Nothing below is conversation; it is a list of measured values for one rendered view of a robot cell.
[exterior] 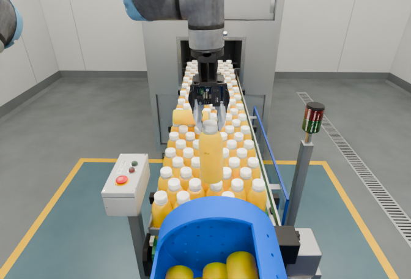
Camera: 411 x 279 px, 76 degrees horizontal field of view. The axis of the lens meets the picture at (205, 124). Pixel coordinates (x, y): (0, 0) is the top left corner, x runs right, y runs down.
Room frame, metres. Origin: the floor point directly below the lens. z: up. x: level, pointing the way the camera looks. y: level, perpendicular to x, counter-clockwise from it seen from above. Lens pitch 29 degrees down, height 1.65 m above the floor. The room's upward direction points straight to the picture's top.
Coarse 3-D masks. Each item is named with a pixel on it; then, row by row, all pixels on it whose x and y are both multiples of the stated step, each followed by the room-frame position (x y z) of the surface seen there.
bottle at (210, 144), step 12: (204, 132) 0.58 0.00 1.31; (216, 132) 0.58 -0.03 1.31; (204, 144) 0.57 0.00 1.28; (216, 144) 0.57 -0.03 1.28; (204, 156) 0.57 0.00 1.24; (216, 156) 0.56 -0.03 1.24; (204, 168) 0.57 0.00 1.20; (216, 168) 0.56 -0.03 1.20; (204, 180) 0.57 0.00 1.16; (216, 180) 0.56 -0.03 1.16
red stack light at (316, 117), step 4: (308, 108) 0.84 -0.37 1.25; (308, 112) 0.84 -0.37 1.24; (312, 112) 0.83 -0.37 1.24; (316, 112) 0.82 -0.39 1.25; (320, 112) 0.82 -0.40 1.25; (304, 116) 0.85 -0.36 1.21; (308, 116) 0.83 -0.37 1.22; (312, 116) 0.82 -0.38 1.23; (316, 116) 0.82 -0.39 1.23; (320, 116) 0.82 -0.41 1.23; (312, 120) 0.82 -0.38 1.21; (316, 120) 0.82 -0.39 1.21; (320, 120) 0.82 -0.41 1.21
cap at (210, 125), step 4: (208, 120) 0.61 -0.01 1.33; (212, 120) 0.61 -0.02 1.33; (204, 124) 0.59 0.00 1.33; (208, 124) 0.59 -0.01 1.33; (212, 124) 0.58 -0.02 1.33; (216, 124) 0.58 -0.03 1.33; (204, 128) 0.58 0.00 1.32; (208, 128) 0.57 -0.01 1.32; (212, 128) 0.57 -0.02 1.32; (216, 128) 0.58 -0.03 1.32
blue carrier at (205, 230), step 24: (168, 216) 0.42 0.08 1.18; (192, 216) 0.38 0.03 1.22; (216, 216) 0.37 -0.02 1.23; (240, 216) 0.38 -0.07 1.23; (264, 216) 0.41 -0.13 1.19; (168, 240) 0.43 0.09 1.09; (192, 240) 0.43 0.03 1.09; (216, 240) 0.42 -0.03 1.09; (240, 240) 0.42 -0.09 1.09; (264, 240) 0.34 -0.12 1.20; (168, 264) 0.40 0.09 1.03; (192, 264) 0.43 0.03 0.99; (264, 264) 0.29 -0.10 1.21
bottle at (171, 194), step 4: (168, 188) 0.64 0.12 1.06; (180, 188) 0.65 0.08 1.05; (168, 192) 0.63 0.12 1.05; (172, 192) 0.63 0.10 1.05; (176, 192) 0.63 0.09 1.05; (168, 196) 0.63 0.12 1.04; (172, 196) 0.62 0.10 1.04; (176, 196) 0.62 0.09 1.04; (172, 200) 0.62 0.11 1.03; (172, 204) 0.62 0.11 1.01
